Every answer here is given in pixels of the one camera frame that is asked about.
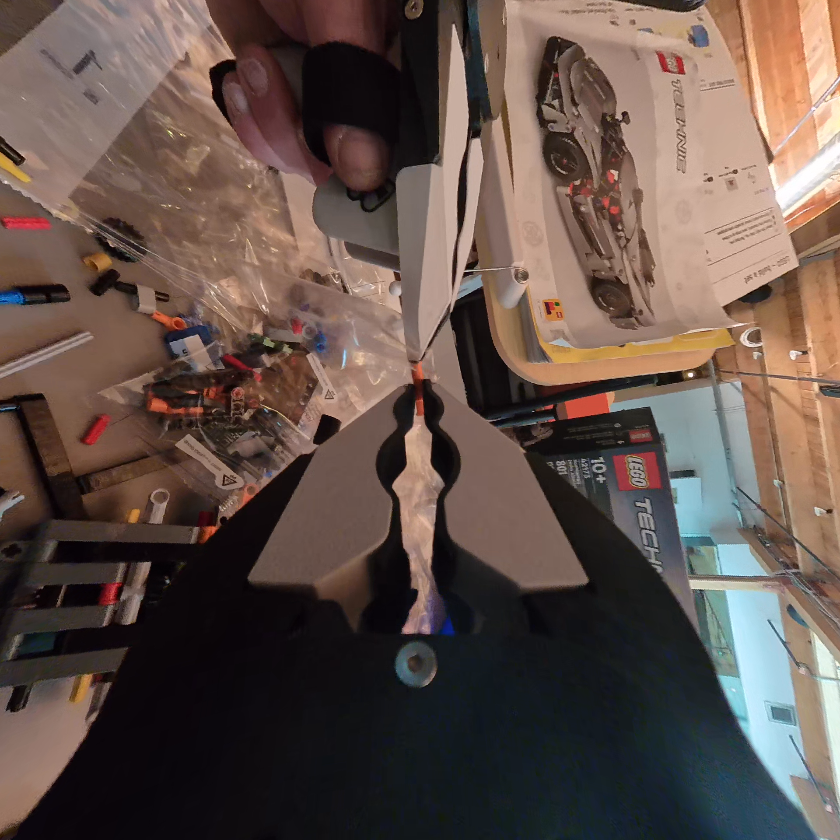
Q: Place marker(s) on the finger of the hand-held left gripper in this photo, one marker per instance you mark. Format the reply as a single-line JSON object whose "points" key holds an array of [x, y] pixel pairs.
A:
{"points": [[426, 249], [474, 190]]}

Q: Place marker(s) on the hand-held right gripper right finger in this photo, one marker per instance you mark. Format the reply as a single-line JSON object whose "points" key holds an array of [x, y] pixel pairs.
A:
{"points": [[512, 518]]}

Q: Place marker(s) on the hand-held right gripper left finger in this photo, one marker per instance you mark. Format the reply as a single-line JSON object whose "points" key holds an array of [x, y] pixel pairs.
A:
{"points": [[328, 518]]}

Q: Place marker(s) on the orange lego pin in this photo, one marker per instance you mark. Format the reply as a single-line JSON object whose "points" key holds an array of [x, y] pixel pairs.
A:
{"points": [[418, 394]]}

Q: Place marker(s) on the small clear lego bag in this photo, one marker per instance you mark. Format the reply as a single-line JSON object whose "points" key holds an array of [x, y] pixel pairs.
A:
{"points": [[262, 387]]}

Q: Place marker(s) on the pile of loose lego pieces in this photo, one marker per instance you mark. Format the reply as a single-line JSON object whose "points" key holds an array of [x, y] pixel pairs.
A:
{"points": [[95, 430]]}

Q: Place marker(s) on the black L-shaped lego beam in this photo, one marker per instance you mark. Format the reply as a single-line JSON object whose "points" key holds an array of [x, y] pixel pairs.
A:
{"points": [[46, 446]]}

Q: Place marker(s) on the person's left hand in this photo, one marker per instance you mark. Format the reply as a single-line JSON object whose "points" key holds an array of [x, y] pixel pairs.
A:
{"points": [[262, 111]]}

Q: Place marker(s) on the orange object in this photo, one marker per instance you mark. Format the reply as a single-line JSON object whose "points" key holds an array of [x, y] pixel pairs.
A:
{"points": [[587, 407]]}

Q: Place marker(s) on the wooden book stand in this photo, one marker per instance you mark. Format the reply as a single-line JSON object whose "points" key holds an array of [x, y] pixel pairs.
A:
{"points": [[590, 371]]}

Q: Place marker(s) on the printed car picture sheet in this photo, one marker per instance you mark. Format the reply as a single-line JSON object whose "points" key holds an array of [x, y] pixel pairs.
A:
{"points": [[656, 197]]}

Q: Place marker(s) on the yellow-edged instruction booklet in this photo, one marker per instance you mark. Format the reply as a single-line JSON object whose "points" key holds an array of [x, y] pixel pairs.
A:
{"points": [[623, 351]]}

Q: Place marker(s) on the torn open clear bag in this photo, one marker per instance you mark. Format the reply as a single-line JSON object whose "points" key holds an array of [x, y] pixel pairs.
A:
{"points": [[164, 144]]}

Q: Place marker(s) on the white ceiling light tube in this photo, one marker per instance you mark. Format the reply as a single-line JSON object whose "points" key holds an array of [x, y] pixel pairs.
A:
{"points": [[807, 174]]}

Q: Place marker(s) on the black metal frame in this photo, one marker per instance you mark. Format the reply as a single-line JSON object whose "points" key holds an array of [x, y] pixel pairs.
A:
{"points": [[499, 367]]}

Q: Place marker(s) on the grey lego frame assembly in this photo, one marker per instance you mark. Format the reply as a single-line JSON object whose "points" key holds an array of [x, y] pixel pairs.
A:
{"points": [[79, 571]]}

